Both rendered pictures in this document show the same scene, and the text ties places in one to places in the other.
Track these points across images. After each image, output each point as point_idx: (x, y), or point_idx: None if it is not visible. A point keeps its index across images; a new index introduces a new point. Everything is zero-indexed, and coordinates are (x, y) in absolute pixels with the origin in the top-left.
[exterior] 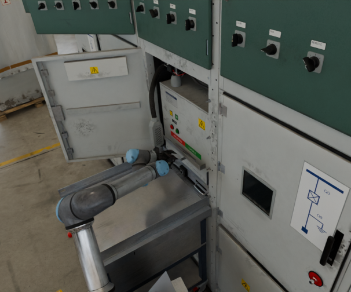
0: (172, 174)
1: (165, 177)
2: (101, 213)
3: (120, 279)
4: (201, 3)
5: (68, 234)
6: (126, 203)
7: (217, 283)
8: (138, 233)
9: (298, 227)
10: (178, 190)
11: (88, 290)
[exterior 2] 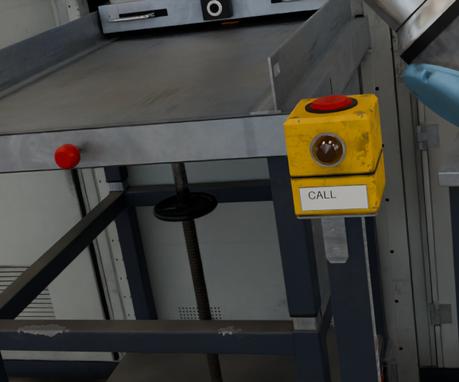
0: (183, 38)
1: (176, 42)
2: (110, 98)
3: (317, 220)
4: None
5: (64, 149)
6: (150, 74)
7: (435, 297)
8: (308, 26)
9: None
10: (247, 35)
11: (420, 6)
